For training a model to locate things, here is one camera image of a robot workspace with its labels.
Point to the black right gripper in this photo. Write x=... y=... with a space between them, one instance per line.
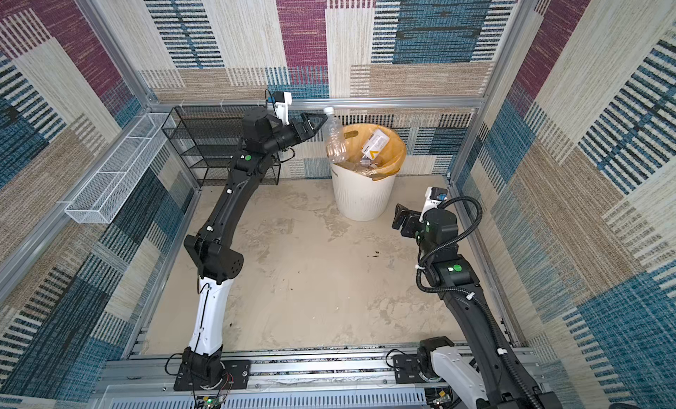
x=407 y=222

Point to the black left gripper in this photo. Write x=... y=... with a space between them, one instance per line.
x=306 y=126

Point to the clear unlabelled plastic bottle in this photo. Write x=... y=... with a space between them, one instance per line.
x=334 y=138

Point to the white bottle yellow V label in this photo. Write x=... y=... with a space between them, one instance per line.
x=374 y=146

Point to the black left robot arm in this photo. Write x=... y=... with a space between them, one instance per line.
x=264 y=136

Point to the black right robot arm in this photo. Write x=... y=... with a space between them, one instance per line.
x=465 y=303

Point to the white plastic trash bin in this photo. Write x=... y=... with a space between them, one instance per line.
x=358 y=197

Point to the orange bin liner bag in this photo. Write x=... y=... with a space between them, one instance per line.
x=388 y=163

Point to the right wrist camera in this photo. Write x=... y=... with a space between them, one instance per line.
x=433 y=197

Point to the black wire mesh shelf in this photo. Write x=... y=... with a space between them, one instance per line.
x=206 y=138

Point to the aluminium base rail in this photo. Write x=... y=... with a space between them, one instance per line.
x=401 y=375

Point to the white wire mesh basket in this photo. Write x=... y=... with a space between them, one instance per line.
x=103 y=195

